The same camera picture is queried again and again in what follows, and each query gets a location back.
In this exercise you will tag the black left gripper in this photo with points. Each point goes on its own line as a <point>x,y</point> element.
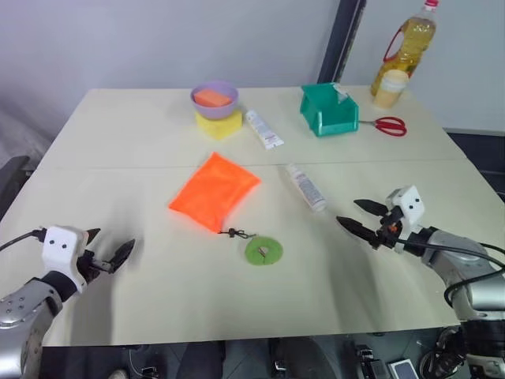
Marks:
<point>94,266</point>

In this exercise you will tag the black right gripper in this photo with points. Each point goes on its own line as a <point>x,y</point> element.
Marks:
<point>388,233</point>

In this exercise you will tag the white printed squeeze bottle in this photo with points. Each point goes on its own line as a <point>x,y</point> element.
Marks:
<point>305,187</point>

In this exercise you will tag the green round felt disc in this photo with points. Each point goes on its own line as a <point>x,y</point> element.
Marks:
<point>252,252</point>

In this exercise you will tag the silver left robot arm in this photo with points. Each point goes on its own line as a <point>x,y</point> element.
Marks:
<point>19,312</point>

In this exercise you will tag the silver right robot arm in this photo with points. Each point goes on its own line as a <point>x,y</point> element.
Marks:
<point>453,252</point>

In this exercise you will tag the green plastic bin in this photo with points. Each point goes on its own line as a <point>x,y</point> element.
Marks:
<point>335,120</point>

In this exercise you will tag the dark grey chair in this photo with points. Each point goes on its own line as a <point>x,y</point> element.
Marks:
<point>10,177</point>

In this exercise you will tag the clear plastic packet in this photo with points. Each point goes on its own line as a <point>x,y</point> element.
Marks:
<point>340,94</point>

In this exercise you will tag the pale yellow lidded cup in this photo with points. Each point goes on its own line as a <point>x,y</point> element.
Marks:
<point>388,94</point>

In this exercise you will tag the white printed tube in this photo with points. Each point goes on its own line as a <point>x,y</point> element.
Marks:
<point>262,128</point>

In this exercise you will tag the black clamp device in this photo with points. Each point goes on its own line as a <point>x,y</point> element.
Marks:
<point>371,365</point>

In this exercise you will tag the grey phone-like device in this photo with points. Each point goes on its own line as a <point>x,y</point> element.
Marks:
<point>402,370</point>

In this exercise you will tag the yellow sponge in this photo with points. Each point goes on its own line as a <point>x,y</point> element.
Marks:
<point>219,128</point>

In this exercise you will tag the purple bowl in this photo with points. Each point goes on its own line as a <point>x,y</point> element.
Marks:
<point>215,112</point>

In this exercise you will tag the orange sponge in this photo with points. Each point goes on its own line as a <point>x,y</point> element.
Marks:
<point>211,97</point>

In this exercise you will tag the cooking oil bottle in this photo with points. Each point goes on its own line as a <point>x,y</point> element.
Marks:
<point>410,39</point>

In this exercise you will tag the dark upright pillar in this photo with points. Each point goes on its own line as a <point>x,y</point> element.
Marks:
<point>343,31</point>

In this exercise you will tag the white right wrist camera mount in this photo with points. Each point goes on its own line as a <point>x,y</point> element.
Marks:
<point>410,207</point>

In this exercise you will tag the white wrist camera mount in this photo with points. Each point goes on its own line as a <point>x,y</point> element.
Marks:
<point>410,207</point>
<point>59,252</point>

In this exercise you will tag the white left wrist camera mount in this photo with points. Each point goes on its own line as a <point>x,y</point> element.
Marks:
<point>59,252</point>

